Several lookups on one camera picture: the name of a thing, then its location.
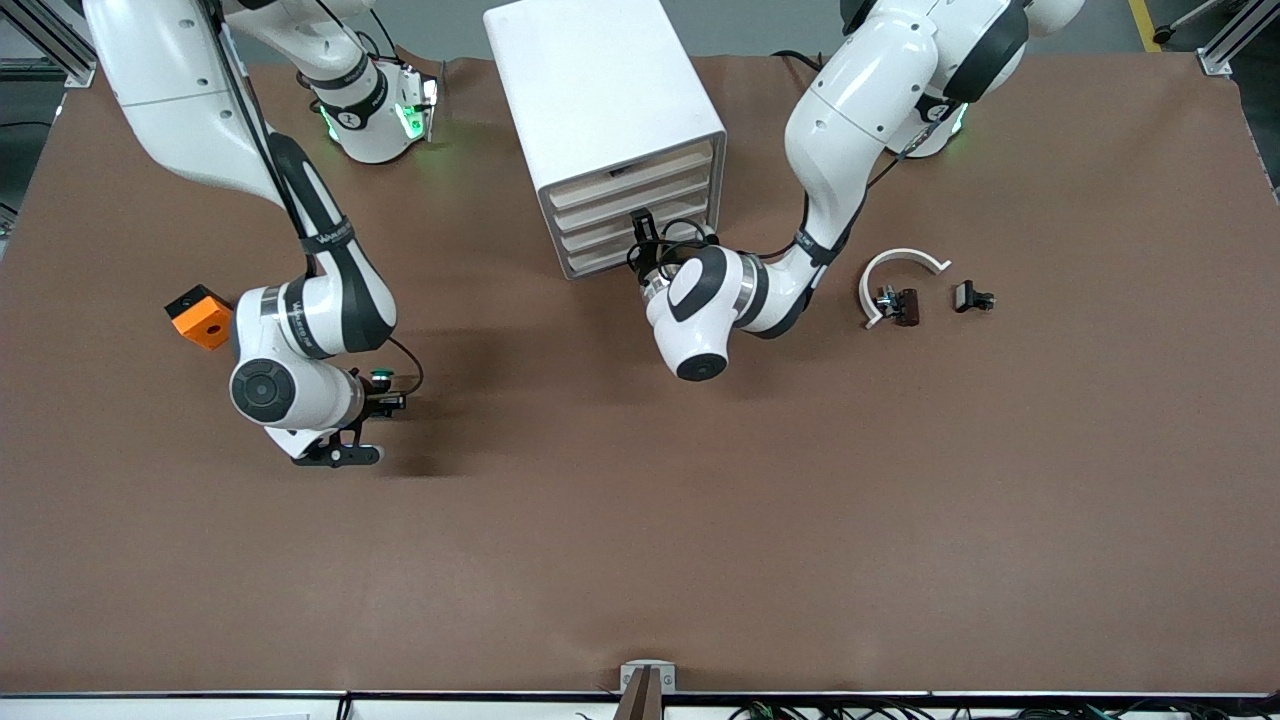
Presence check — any orange block with hole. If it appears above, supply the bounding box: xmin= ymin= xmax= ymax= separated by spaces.
xmin=164 ymin=284 xmax=237 ymax=352

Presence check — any small brown black component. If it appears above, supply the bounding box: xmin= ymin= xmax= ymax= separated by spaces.
xmin=875 ymin=286 xmax=921 ymax=328

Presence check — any brown table cover sheet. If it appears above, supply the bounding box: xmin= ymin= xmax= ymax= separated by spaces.
xmin=0 ymin=50 xmax=1280 ymax=697

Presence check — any white curved plastic bracket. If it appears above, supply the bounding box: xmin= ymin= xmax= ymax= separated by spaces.
xmin=858 ymin=248 xmax=953 ymax=331

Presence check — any black base cable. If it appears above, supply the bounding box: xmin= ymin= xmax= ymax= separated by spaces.
xmin=770 ymin=48 xmax=836 ymax=76
xmin=335 ymin=8 xmax=401 ymax=67

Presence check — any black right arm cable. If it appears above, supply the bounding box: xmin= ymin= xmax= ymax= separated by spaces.
xmin=200 ymin=0 xmax=426 ymax=398

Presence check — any white table edge rail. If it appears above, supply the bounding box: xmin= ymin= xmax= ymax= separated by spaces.
xmin=0 ymin=690 xmax=1280 ymax=720

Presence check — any grey metal bracket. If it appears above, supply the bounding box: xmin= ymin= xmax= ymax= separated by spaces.
xmin=612 ymin=660 xmax=677 ymax=720

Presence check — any aluminium frame profile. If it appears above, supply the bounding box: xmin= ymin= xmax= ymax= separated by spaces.
xmin=0 ymin=0 xmax=101 ymax=87
xmin=1155 ymin=0 xmax=1280 ymax=77

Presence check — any black cable bundle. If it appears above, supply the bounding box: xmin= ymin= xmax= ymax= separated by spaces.
xmin=728 ymin=700 xmax=1280 ymax=720

